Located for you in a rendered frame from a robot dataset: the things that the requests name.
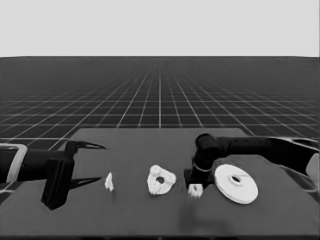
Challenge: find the large thick white disc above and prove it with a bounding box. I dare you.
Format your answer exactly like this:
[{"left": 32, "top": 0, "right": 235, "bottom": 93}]
[{"left": 213, "top": 164, "right": 260, "bottom": 205}]

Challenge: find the white round pinned carrier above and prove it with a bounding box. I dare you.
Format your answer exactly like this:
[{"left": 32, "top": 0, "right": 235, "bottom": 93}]
[{"left": 146, "top": 164, "right": 177, "bottom": 197}]

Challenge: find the small white toothed gear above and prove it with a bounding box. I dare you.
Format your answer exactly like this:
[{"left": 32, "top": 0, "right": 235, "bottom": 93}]
[
  {"left": 163, "top": 171, "right": 177, "bottom": 186},
  {"left": 149, "top": 164, "right": 163, "bottom": 178},
  {"left": 148, "top": 184, "right": 164, "bottom": 197}
]

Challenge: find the larger white toothed gear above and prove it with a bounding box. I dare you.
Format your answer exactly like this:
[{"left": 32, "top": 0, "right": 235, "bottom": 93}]
[{"left": 187, "top": 183, "right": 204, "bottom": 199}]

